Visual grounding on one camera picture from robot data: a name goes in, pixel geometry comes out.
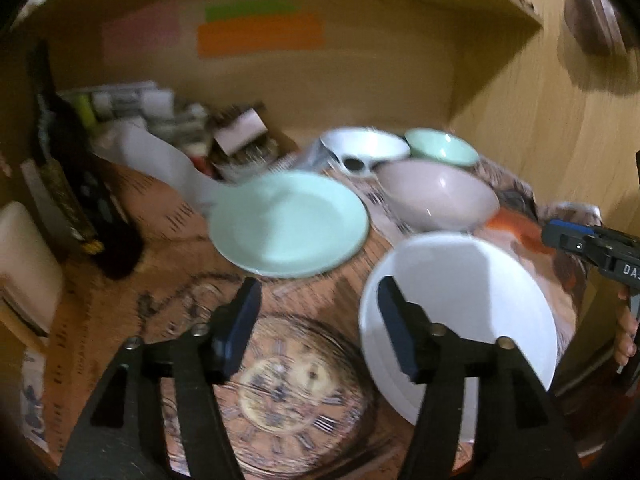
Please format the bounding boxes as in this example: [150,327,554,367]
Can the white plate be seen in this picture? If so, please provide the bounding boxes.
[359,232,558,424]

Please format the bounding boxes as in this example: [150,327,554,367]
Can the pinkish grey bowl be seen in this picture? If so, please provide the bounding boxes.
[373,158,500,232]

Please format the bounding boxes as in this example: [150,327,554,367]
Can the small mint green bowl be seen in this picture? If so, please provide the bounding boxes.
[405,128,480,168]

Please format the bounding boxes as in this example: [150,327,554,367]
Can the white bowl black spots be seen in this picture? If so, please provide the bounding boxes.
[320,127,410,178]

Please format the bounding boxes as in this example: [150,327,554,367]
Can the mint green plate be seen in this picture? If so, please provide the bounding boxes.
[208,170,369,278]

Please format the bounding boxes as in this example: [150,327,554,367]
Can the person's right hand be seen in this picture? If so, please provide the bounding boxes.
[614,286,639,366]

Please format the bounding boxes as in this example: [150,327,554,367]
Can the Stitch cartoon sticker card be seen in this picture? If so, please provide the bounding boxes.
[20,349,49,453]

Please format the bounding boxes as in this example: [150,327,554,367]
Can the cream plastic mug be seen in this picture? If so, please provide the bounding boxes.
[1,202,64,354]

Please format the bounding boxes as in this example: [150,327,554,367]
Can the printed newspaper table cover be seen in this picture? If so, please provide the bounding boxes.
[39,134,601,480]

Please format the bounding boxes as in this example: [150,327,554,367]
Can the pink striped curtain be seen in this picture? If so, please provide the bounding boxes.
[564,0,639,58]

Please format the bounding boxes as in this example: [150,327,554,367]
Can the dark wine bottle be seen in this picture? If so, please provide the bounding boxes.
[27,41,144,280]

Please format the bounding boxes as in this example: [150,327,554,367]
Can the white paper sheet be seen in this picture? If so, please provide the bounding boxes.
[91,117,231,216]

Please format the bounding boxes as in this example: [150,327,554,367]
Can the small dish with trinkets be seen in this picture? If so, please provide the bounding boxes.
[208,134,280,183]

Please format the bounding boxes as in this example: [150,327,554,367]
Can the stack of newspapers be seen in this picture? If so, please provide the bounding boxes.
[58,81,212,157]

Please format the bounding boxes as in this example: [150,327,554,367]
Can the orange sticky note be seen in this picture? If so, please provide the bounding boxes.
[196,12,324,58]

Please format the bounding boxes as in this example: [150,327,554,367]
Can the green sticky note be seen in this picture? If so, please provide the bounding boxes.
[205,0,298,23]

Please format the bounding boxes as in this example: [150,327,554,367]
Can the pink sticky note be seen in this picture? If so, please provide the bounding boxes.
[101,1,181,58]

